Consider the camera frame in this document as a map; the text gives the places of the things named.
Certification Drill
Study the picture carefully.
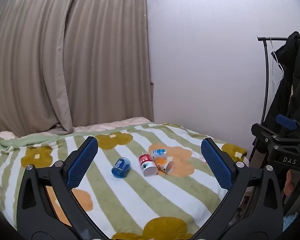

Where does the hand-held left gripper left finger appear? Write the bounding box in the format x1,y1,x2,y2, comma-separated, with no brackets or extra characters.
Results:
16,136,108,240

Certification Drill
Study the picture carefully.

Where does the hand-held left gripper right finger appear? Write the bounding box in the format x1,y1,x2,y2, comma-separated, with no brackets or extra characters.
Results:
194,137,284,240

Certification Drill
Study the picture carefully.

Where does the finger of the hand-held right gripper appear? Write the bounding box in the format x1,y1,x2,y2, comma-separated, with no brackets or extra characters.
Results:
251,123,278,143
276,114,298,130

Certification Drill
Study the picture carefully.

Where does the red cup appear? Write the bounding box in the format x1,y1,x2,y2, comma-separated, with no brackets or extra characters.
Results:
138,154,158,177

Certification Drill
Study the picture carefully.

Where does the orange print cup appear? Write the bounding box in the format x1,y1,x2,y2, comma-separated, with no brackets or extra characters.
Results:
155,156,175,174

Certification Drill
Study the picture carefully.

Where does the white cup with blue label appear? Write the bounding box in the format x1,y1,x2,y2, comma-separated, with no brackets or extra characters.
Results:
151,149,168,160

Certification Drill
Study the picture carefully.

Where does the person's right hand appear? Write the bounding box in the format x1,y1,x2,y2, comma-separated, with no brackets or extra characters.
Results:
284,169,300,198

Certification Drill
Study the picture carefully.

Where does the blue can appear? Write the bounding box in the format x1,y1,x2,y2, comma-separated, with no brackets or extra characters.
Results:
111,157,132,179

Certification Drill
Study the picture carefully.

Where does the black jacket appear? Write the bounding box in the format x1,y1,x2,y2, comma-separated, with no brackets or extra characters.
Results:
252,31,300,217

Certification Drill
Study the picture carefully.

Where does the black clothes rack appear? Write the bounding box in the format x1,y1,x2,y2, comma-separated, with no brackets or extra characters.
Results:
249,36,289,164

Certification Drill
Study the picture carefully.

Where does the striped floral blanket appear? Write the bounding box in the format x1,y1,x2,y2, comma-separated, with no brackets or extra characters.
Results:
0,123,248,240

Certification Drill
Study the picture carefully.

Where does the light blue rug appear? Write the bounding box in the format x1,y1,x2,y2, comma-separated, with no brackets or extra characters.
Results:
283,212,300,232

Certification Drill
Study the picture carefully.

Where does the beige curtain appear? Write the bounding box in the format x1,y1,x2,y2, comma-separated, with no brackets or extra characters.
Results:
0,0,155,137

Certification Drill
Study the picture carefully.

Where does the white wire hanger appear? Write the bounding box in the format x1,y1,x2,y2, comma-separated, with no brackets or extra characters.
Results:
270,51,285,84

